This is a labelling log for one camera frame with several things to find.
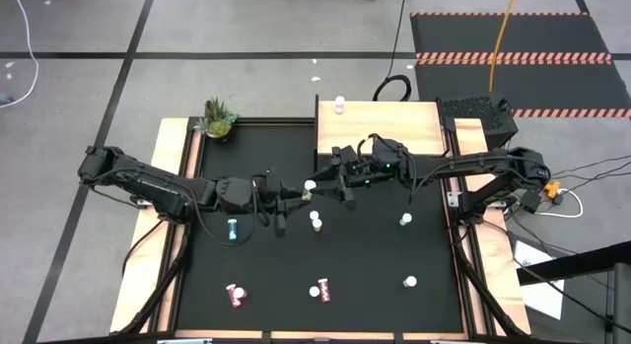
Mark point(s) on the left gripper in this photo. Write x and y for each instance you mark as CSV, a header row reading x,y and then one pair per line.
x,y
268,196

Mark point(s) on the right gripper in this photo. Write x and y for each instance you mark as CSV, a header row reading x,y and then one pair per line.
x,y
360,171

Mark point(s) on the yellow medicine bottle white cap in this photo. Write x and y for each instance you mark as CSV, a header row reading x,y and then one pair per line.
x,y
309,186
317,225
314,291

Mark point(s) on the blue medicine bottle white cap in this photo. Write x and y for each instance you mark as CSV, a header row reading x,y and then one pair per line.
x,y
405,218
232,229
314,215

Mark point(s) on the pink medicine bottle white cap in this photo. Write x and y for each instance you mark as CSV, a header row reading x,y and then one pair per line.
x,y
410,281
339,102

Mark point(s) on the red medicine bottle white cap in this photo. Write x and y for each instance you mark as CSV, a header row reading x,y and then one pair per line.
x,y
324,291
239,293
231,298

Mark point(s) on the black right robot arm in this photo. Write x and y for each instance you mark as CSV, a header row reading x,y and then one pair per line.
x,y
493,162

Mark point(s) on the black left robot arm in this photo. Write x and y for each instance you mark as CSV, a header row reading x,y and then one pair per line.
x,y
148,181

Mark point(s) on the wooden shelf black legs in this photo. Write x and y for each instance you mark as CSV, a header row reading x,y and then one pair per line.
x,y
394,119

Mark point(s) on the potted succulent plant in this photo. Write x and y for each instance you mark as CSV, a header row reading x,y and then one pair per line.
x,y
217,122

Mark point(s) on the light wooden side board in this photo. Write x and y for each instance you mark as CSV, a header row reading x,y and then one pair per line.
x,y
473,137
165,137

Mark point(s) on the black perforated computer case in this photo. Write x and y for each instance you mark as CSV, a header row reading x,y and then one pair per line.
x,y
473,112

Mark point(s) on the white paper sheet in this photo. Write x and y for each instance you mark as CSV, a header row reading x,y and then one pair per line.
x,y
539,290

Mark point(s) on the black hazard-striped floor mat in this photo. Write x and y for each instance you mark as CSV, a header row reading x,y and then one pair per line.
x,y
542,33

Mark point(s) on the black beam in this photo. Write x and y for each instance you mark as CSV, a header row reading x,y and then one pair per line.
x,y
581,260

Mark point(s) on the black aluminium table frame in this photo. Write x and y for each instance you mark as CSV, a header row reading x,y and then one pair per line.
x,y
276,120

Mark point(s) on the black diagonal frame strut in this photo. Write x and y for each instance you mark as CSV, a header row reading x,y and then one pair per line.
x,y
162,295
480,295

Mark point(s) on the grey post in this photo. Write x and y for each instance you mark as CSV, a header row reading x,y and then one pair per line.
x,y
622,304

